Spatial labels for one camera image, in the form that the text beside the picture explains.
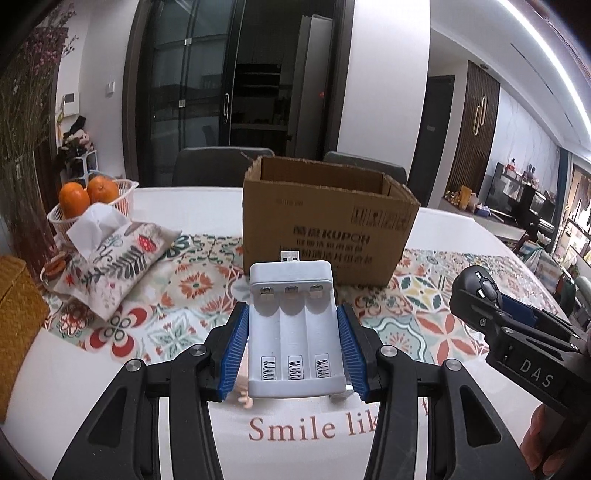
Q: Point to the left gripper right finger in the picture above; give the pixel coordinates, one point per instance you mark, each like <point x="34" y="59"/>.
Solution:
<point x="467" y="439"/>

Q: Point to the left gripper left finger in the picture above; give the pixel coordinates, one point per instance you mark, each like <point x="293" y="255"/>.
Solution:
<point x="119" y="438"/>

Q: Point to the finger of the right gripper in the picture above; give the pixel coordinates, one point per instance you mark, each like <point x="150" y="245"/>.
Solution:
<point x="567" y="342"/>
<point x="535" y="318"/>

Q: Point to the white battery charger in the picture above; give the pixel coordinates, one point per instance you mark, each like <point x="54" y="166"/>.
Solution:
<point x="294" y="349"/>

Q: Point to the black round remote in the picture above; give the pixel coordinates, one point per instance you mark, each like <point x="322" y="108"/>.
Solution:
<point x="475" y="298"/>

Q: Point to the pink doll head toy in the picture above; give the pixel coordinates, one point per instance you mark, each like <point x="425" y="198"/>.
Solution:
<point x="245" y="400"/>

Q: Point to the right hand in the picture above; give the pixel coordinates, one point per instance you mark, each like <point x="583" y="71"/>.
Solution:
<point x="556" y="448"/>

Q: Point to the tv console cabinet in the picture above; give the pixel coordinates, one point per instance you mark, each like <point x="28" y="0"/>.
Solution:
<point x="511" y="207"/>

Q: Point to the patterned table runner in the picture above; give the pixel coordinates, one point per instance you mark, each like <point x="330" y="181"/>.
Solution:
<point x="153" y="293"/>

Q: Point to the floral fabric tissue cover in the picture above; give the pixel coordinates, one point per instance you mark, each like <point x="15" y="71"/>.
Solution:
<point x="103" y="280"/>

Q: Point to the woven wicker box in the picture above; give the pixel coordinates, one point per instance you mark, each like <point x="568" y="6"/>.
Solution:
<point x="22" y="314"/>

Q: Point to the brown cardboard box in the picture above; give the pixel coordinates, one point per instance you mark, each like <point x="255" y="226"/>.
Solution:
<point x="359" y="220"/>

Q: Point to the dark dining chair right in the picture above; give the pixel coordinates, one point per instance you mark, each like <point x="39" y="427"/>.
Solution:
<point x="397" y="172"/>

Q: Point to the dark dining chair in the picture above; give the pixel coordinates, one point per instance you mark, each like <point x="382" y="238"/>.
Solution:
<point x="215" y="166"/>
<point x="397" y="172"/>

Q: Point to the small wooden coaster dish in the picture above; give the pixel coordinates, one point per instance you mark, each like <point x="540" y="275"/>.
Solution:
<point x="54" y="267"/>

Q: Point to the white tissue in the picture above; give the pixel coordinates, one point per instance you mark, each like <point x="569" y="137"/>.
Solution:
<point x="88" y="233"/>

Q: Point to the white fruit basket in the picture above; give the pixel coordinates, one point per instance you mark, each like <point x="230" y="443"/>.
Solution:
<point x="124" y="204"/>

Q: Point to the orange fruit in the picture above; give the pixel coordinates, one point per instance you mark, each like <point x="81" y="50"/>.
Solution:
<point x="102" y="190"/>
<point x="73" y="200"/>

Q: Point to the grey refrigerator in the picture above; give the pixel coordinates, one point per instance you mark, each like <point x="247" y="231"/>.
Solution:
<point x="308" y="118"/>

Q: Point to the white shoe rack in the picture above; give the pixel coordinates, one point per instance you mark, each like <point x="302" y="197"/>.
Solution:
<point x="80" y="168"/>

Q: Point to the dark dining chair left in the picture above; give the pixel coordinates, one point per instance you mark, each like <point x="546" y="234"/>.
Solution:
<point x="215" y="166"/>

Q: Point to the black glass sliding door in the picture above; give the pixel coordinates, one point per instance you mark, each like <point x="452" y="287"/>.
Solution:
<point x="185" y="82"/>

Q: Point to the dried purple flowers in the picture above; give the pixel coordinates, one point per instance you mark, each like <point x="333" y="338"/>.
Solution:
<point x="26" y="85"/>

